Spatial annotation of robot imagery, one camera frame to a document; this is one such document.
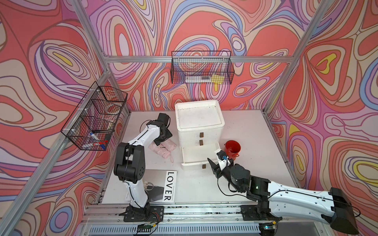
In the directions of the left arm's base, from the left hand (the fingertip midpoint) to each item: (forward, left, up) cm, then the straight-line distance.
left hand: (166, 137), depth 95 cm
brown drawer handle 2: (-7, -22, +5) cm, 24 cm away
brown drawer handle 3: (-19, -24, -3) cm, 30 cm away
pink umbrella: (-3, -2, -4) cm, 5 cm away
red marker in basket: (-19, +25, +23) cm, 39 cm away
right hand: (-21, -27, +11) cm, 36 cm away
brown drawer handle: (-7, -22, +13) cm, 26 cm away
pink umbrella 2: (-8, +3, -4) cm, 9 cm away
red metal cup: (-8, -42, -1) cm, 43 cm away
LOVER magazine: (-29, 0, -3) cm, 30 cm away
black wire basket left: (-3, +38, +18) cm, 42 cm away
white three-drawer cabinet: (-2, -21, +16) cm, 26 cm away
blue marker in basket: (-13, +32, +20) cm, 40 cm away
